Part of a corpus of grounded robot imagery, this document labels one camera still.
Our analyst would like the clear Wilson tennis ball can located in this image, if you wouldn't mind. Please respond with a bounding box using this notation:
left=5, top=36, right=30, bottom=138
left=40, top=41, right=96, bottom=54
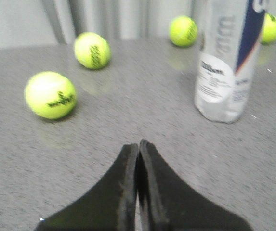
left=195, top=0, right=269, bottom=123

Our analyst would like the Head Team yellow tennis ball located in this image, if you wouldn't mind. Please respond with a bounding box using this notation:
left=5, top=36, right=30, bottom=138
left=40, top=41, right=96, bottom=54
left=169, top=15, right=197, bottom=47

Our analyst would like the Wilson 3 yellow tennis ball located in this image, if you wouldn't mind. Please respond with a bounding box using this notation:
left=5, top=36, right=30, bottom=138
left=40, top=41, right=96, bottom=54
left=24, top=71, right=77, bottom=119

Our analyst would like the grey pleated curtain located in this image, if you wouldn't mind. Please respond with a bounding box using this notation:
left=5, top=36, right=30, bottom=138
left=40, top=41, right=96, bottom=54
left=0, top=0, right=276, bottom=50

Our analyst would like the Roland Garros yellow tennis ball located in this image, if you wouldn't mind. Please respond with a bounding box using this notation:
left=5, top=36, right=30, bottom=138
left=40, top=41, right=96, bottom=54
left=74, top=32, right=111, bottom=70

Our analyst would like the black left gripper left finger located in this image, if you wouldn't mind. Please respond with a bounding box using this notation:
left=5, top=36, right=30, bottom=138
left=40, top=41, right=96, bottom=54
left=36, top=144, right=138, bottom=231

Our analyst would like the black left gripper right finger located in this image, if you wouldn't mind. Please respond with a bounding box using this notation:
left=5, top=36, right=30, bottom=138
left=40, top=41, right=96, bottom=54
left=138, top=140, right=252, bottom=231

